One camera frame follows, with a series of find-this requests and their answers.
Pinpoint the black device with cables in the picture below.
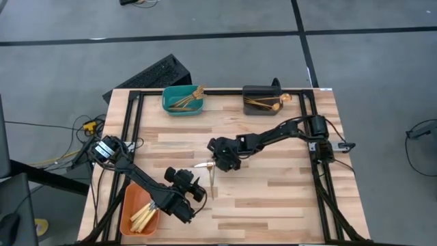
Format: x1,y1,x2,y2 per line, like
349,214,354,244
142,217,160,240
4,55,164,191
118,0,158,8

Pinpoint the yellow floor cable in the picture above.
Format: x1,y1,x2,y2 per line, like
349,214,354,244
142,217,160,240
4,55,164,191
29,149,82,167

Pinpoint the black computer tower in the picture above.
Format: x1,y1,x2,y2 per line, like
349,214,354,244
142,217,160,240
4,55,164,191
102,53,193,105

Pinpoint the dark grey plastic bin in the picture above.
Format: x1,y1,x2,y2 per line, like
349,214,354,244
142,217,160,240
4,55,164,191
241,85,285,117

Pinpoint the grey plug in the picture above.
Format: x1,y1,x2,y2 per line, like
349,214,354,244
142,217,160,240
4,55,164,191
328,141,357,152

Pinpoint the grey panel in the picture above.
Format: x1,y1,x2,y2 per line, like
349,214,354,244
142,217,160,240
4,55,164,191
0,95,11,179

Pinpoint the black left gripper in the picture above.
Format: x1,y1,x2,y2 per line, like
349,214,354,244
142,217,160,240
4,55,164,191
163,166,208,226

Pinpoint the orange plastic bin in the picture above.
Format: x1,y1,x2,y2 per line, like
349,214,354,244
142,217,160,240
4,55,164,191
119,180,162,238

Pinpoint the black stand base bar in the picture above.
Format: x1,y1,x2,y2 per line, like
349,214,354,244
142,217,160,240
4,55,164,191
9,159,90,196

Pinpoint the yellow floor sticker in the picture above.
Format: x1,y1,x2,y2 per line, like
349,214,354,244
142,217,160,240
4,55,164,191
33,218,49,237

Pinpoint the teal plastic bin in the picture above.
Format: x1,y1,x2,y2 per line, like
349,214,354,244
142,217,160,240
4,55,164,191
160,84,206,117

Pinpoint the gold spoon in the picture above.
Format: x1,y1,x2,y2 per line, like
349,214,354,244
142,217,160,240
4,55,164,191
252,92,294,105
244,97,282,112
243,95,274,109

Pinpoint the yellow plug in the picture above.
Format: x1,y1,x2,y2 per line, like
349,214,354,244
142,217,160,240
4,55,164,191
83,120,99,135

